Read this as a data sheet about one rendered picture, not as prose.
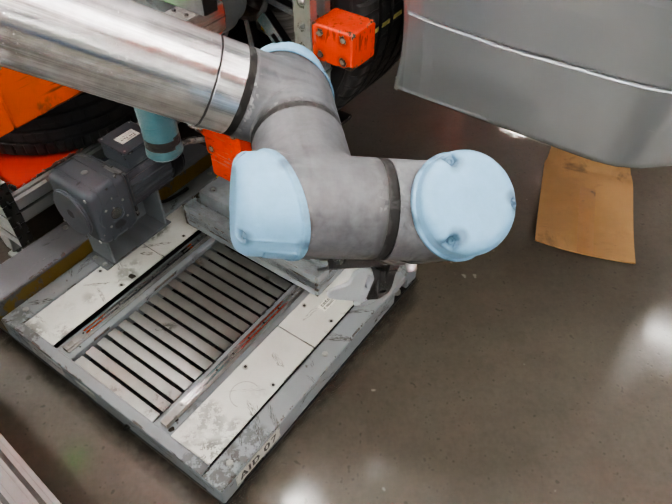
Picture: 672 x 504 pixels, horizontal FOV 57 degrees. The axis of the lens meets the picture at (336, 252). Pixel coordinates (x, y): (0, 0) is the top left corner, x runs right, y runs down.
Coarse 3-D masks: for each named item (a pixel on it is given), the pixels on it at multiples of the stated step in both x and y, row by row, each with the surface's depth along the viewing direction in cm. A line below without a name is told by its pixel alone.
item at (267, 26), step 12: (252, 0) 134; (264, 0) 127; (276, 0) 125; (288, 0) 125; (252, 12) 134; (264, 12) 129; (288, 12) 125; (240, 24) 155; (252, 24) 134; (264, 24) 131; (276, 24) 130; (228, 36) 140; (240, 36) 154; (252, 36) 135; (264, 36) 157; (276, 36) 131; (288, 36) 131
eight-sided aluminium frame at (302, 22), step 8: (296, 0) 108; (304, 0) 107; (312, 0) 107; (320, 0) 110; (328, 0) 111; (296, 8) 109; (304, 8) 108; (312, 8) 108; (320, 8) 111; (328, 8) 112; (296, 16) 110; (304, 16) 109; (312, 16) 109; (320, 16) 112; (296, 24) 111; (304, 24) 112; (296, 32) 113; (304, 32) 111; (296, 40) 114; (304, 40) 113; (328, 64) 120; (328, 72) 121
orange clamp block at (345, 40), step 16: (336, 16) 110; (352, 16) 110; (320, 32) 109; (336, 32) 107; (352, 32) 106; (368, 32) 109; (320, 48) 111; (336, 48) 109; (352, 48) 107; (368, 48) 112; (336, 64) 111; (352, 64) 109
